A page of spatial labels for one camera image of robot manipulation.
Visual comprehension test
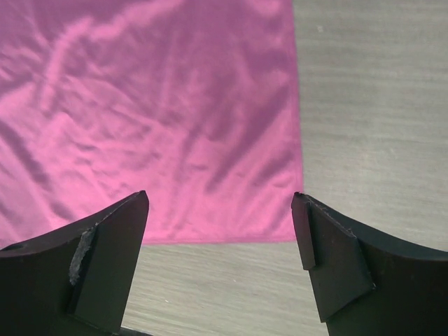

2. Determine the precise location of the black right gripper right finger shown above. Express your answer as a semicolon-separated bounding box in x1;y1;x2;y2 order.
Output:
291;192;447;336

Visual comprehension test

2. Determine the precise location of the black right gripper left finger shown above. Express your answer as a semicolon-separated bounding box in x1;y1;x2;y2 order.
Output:
1;191;149;335

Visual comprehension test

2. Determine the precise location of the magenta satin napkin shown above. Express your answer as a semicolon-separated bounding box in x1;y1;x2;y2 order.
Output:
1;1;303;246

